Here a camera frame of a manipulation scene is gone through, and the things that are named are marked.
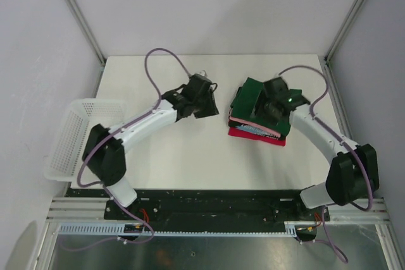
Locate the green t shirt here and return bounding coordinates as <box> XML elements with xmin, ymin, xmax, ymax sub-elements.
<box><xmin>229</xmin><ymin>77</ymin><xmax>310</xmax><ymax>136</ymax></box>

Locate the pink t shirt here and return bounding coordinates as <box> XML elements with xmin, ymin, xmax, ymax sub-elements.
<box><xmin>228</xmin><ymin>116</ymin><xmax>282</xmax><ymax>137</ymax></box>

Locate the black printed t shirt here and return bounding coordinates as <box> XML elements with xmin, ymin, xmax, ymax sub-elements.
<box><xmin>228</xmin><ymin>119</ymin><xmax>285</xmax><ymax>139</ymax></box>

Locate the red t shirt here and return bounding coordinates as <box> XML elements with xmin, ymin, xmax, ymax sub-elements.
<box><xmin>228</xmin><ymin>128</ymin><xmax>286</xmax><ymax>147</ymax></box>

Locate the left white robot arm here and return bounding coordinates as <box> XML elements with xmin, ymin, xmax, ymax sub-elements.
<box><xmin>81</xmin><ymin>73</ymin><xmax>219</xmax><ymax>219</ymax></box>

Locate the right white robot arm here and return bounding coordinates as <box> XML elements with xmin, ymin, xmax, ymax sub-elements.
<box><xmin>252</xmin><ymin>77</ymin><xmax>379</xmax><ymax>220</ymax></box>

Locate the white plastic basket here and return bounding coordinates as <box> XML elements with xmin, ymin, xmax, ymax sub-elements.
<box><xmin>44</xmin><ymin>98</ymin><xmax>127</xmax><ymax>182</ymax></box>

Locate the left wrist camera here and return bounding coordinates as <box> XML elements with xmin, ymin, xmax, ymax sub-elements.
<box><xmin>197</xmin><ymin>70</ymin><xmax>207</xmax><ymax>77</ymax></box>

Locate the right aluminium frame post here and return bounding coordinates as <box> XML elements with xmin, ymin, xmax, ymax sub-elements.
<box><xmin>324</xmin><ymin>0</ymin><xmax>389</xmax><ymax>61</ymax></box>

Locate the aluminium frame post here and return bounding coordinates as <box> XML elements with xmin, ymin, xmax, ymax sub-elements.
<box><xmin>324</xmin><ymin>0</ymin><xmax>389</xmax><ymax>61</ymax></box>
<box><xmin>64</xmin><ymin>0</ymin><xmax>106</xmax><ymax>66</ymax></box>

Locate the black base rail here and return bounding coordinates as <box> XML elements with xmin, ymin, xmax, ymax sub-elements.
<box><xmin>104</xmin><ymin>185</ymin><xmax>332</xmax><ymax>230</ymax></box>

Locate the grey slotted cable duct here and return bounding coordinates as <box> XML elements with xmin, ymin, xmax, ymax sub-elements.
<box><xmin>58</xmin><ymin>223</ymin><xmax>317</xmax><ymax>237</ymax></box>

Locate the left aluminium frame post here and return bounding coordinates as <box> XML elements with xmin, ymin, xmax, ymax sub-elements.
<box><xmin>64</xmin><ymin>0</ymin><xmax>106</xmax><ymax>66</ymax></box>

